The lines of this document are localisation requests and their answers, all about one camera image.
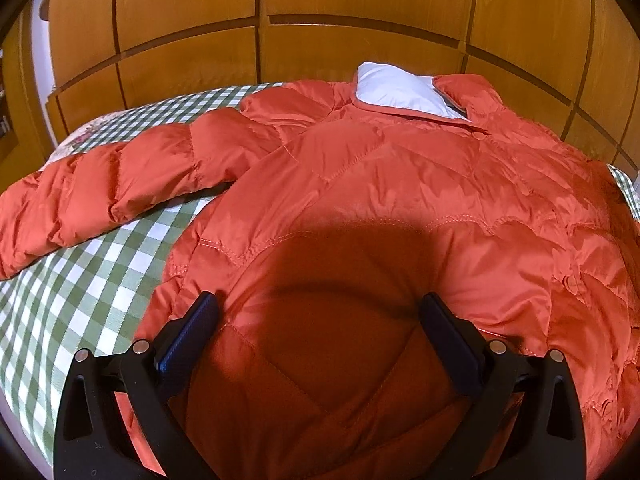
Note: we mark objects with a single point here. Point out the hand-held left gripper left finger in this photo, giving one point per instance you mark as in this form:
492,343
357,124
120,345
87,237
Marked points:
192,332

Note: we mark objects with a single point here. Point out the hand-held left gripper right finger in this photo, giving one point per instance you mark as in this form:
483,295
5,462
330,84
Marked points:
447,337

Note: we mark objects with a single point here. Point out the orange puffer jacket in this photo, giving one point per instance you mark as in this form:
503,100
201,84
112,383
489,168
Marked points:
375,185

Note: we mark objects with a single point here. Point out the green checkered bed sheet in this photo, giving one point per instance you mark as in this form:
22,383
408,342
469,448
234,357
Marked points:
75,300

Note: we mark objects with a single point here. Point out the floral cloth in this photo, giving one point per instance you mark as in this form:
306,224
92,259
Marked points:
70,142

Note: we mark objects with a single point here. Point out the wooden shelf unit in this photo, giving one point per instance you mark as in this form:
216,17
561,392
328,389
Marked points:
6,110

